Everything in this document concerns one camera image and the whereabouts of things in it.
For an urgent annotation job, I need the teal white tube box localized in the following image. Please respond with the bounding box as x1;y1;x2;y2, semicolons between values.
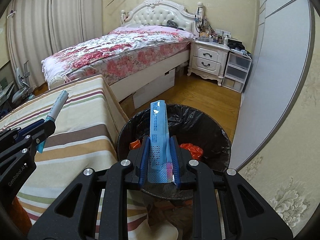
36;90;70;153

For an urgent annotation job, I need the blue foil snack wrapper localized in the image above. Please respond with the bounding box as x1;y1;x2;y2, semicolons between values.
148;100;173;184

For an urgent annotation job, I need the black bagged trash bin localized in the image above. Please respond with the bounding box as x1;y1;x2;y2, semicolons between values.
116;104;231;202

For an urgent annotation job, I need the grey desk chair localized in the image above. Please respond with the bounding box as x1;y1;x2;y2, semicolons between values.
12;61;34;105

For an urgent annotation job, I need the grey study desk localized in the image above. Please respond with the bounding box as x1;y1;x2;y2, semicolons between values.
1;81;15;112

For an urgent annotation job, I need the striped bedsheet mattress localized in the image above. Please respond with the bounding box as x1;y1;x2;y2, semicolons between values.
0;74;180;240

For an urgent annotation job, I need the floral pink quilt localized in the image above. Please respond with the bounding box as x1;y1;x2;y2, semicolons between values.
41;25;194;88

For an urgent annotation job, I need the white under-bed storage box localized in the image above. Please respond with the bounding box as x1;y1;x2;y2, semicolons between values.
133;69;175;109

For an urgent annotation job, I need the beige pleated curtain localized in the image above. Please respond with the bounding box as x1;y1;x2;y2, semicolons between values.
7;0;103;88

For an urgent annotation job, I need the white plastic drawer unit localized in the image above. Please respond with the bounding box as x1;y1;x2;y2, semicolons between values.
222;50;252;93

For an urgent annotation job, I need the white two-drawer nightstand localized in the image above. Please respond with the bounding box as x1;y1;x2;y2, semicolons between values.
187;40;230;86

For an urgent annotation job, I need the clutter of bottles on nightstand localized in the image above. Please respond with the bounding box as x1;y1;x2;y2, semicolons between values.
195;2;252;57

